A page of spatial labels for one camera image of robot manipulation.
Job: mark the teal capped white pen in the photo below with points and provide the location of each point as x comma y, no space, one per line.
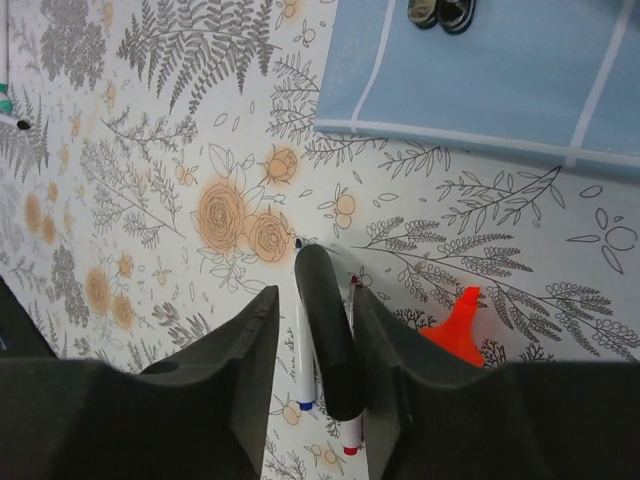
6,104

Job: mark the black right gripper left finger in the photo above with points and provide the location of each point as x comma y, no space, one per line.
200,413

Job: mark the green capped black highlighter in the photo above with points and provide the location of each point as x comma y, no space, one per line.
333,345

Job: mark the black capped white pen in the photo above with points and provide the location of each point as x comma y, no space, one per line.
13,121

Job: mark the blue checked placemat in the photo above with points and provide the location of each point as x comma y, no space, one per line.
554,81

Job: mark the blue capped white pen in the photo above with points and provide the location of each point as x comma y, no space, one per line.
305,367

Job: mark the orange capped black highlighter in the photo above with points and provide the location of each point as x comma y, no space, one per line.
455,334

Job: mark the steel spoon patterned handle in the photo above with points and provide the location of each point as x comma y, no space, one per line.
423,13

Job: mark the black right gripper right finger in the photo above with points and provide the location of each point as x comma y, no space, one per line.
430,415

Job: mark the steel fork patterned handle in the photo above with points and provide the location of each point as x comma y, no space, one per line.
455,16

